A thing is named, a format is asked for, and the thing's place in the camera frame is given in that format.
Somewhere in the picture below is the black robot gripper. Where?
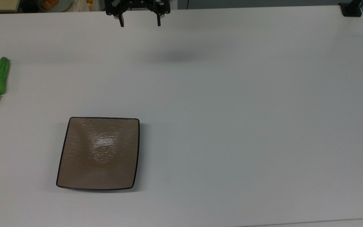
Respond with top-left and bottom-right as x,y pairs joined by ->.
105,0 -> 171,27

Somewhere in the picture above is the square brown ceramic plate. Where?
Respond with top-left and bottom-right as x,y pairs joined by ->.
56,117 -> 141,191

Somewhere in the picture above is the bowl with orange fruit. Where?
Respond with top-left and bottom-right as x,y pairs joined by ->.
38,0 -> 73,13

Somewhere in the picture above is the white box with yellow item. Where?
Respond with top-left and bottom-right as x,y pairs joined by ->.
74,0 -> 102,13

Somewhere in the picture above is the black clamp camera stand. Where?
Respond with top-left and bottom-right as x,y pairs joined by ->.
339,0 -> 363,17

